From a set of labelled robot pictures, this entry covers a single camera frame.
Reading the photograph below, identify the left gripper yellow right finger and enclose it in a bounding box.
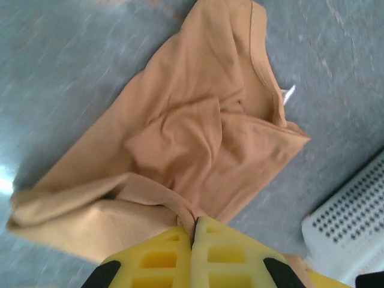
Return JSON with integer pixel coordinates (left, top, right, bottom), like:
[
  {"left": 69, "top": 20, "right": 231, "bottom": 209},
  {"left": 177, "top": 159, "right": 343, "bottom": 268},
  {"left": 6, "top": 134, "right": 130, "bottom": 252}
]
[{"left": 191, "top": 215, "right": 309, "bottom": 288}]

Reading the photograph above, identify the white perforated plastic basket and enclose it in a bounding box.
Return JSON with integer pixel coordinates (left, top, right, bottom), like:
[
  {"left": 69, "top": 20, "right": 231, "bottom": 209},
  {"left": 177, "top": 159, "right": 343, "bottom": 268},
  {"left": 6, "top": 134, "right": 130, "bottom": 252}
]
[{"left": 301, "top": 149, "right": 384, "bottom": 286}]

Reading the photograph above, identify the orange printed t-shirt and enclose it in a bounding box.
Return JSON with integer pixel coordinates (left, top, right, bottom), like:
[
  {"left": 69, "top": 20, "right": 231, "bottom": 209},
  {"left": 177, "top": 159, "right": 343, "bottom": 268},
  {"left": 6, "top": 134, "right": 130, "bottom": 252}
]
[{"left": 5, "top": 0, "right": 313, "bottom": 281}]

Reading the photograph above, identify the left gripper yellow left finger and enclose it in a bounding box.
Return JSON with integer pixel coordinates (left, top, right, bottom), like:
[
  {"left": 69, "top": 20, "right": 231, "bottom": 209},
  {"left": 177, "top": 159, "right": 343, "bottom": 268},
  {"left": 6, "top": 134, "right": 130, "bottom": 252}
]
[{"left": 80, "top": 225, "right": 193, "bottom": 288}]

